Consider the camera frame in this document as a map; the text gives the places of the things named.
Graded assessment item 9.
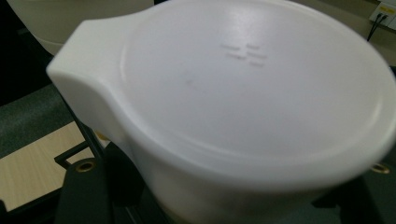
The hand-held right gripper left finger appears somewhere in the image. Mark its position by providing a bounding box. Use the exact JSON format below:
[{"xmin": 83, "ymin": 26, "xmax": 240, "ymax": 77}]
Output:
[{"xmin": 53, "ymin": 154, "xmax": 138, "ymax": 224}]

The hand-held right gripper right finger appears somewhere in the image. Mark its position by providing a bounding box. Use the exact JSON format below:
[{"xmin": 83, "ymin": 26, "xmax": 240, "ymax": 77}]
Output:
[{"xmin": 311, "ymin": 161, "xmax": 393, "ymax": 224}]

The frosted white jar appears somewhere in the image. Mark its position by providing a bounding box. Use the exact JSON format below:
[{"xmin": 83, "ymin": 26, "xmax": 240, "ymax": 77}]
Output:
[{"xmin": 6, "ymin": 0, "xmax": 156, "ymax": 56}]

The black socket cable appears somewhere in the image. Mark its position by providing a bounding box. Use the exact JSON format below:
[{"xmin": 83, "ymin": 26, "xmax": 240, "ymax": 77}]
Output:
[{"xmin": 366, "ymin": 13, "xmax": 389, "ymax": 42}]

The white wall socket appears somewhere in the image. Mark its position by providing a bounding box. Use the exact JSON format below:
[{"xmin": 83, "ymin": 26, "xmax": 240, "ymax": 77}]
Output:
[{"xmin": 368, "ymin": 1, "xmax": 396, "ymax": 32}]

